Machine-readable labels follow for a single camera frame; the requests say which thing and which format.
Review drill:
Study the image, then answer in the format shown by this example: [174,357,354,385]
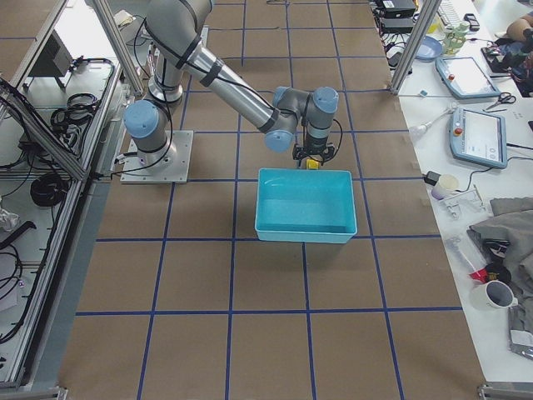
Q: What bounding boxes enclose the teach pendant tablet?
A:
[435,57,501,99]
[449,107,508,169]

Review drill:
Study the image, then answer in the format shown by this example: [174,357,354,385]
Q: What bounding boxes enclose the white grey mug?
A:
[470,281,518,311]

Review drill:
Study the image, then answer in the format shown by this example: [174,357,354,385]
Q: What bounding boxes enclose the far teach pendant tablet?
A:
[435,57,501,99]

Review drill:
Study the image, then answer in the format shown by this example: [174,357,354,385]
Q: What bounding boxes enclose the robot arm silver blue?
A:
[143,1,339,164]

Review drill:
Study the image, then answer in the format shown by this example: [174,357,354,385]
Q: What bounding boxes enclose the near teach pendant tablet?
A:
[449,107,508,169]

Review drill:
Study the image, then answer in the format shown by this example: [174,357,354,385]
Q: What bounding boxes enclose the blue plate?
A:
[416,36,443,62]

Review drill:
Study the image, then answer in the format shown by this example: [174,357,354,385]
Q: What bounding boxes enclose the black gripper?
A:
[293,139,335,168]

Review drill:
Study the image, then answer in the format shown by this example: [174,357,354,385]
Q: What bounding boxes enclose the grey cloth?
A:
[467,197,532,312]

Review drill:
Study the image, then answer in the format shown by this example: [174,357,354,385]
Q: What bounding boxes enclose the aluminium frame post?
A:
[390,0,441,95]

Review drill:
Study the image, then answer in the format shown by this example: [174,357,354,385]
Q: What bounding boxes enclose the turquoise plastic bin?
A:
[255,168,358,244]

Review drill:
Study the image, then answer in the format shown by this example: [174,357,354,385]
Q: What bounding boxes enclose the coiled black cable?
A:
[30,172,68,208]

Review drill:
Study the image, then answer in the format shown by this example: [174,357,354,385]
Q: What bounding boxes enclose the scissors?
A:
[483,92,516,113]

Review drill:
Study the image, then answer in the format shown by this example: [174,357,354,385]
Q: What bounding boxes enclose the grey electronics box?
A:
[24,30,74,88]

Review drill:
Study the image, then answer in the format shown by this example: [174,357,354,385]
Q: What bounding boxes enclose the yellow beetle toy car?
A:
[306,158,321,170]

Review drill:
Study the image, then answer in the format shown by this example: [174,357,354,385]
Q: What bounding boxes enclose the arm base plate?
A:
[120,130,194,184]

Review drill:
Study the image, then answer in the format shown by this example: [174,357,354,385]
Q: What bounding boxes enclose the black power adapter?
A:
[423,171,441,186]

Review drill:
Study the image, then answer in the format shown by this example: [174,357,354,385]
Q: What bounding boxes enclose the white paper cup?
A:
[431,174,459,200]

